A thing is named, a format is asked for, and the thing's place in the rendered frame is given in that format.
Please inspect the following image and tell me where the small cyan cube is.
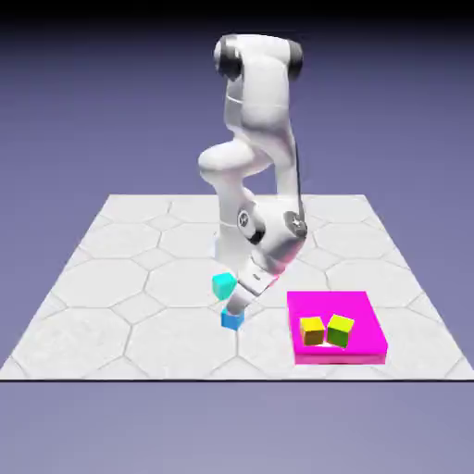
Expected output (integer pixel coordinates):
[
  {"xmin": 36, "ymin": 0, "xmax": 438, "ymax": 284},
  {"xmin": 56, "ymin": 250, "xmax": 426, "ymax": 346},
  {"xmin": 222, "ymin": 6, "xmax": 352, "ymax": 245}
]
[{"xmin": 211, "ymin": 272, "xmax": 239, "ymax": 302}]

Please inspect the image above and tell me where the large magenta box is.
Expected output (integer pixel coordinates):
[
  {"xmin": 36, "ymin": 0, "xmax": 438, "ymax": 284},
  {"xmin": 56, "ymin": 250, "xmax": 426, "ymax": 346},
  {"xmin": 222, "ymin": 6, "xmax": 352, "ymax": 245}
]
[{"xmin": 286, "ymin": 290, "xmax": 389, "ymax": 367}]

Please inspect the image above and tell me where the small yellow cube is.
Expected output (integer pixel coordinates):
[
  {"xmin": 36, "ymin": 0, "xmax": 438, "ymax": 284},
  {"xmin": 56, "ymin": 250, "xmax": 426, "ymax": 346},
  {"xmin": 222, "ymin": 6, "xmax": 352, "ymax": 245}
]
[{"xmin": 298, "ymin": 316, "xmax": 326, "ymax": 347}]

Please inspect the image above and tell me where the small blue cube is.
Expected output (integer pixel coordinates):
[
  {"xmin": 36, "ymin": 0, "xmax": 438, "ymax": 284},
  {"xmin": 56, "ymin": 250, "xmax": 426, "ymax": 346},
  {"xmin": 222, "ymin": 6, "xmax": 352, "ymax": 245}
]
[{"xmin": 220, "ymin": 309, "xmax": 246, "ymax": 331}]

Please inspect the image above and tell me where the small green cube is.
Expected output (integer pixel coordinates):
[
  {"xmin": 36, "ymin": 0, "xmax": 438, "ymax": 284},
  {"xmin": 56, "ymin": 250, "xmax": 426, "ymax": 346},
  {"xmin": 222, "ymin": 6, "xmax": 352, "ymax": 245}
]
[{"xmin": 326, "ymin": 313, "xmax": 356, "ymax": 350}]

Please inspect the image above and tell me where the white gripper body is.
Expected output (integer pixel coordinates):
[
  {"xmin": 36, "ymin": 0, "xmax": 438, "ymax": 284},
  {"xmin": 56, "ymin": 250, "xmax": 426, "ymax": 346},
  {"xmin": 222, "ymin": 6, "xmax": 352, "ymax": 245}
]
[{"xmin": 225, "ymin": 285, "xmax": 257, "ymax": 317}]

